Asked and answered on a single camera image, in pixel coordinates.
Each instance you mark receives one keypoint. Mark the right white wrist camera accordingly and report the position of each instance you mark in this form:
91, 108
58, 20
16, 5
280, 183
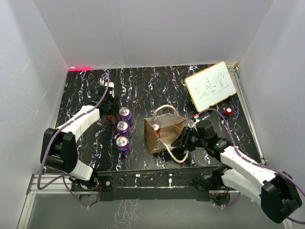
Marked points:
196, 118

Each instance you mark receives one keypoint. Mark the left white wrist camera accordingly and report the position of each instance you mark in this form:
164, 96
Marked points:
105, 86

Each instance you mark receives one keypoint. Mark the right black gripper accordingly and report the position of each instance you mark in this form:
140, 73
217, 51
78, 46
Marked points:
180, 141

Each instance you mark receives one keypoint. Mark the purple Fanta can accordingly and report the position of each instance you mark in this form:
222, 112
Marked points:
123, 129
126, 115
123, 145

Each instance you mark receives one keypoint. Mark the black base bar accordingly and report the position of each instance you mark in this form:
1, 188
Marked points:
161, 184

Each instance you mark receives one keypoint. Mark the red cola can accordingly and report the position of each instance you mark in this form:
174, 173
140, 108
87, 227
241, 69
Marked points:
157, 128
112, 119

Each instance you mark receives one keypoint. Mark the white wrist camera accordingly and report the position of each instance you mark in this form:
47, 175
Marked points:
196, 118
105, 86

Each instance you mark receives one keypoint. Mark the red push button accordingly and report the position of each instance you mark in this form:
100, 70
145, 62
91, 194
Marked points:
227, 112

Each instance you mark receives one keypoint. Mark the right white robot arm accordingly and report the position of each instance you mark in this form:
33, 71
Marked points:
274, 192

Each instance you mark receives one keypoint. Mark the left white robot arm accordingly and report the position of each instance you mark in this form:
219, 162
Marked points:
59, 150

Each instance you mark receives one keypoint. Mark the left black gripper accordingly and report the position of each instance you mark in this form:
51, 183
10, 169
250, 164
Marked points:
114, 110

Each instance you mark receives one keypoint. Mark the small whiteboard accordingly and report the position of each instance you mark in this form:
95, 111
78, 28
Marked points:
210, 86

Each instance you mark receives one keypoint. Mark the burlap canvas bag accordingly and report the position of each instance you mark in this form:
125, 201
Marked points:
171, 127

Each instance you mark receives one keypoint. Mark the red light strip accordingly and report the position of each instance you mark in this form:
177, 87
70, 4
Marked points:
74, 69

